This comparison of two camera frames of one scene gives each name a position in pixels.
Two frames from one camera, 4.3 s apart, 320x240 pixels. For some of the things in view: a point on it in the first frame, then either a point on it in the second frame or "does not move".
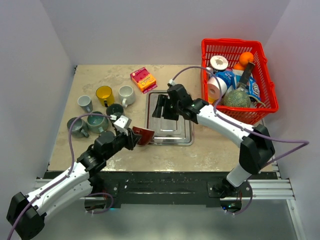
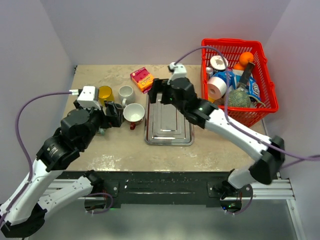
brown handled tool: x=245 y=76 does not move
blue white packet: x=229 y=77 does not move
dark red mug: x=147 y=135 -> x=134 y=114
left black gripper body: x=121 y=140 -> x=98 y=118
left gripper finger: x=136 y=138 -> x=114 y=113
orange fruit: x=246 y=57 does not move
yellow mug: x=105 y=95 does not move
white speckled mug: x=128 y=94 does not move
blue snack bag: x=254 y=88 does not move
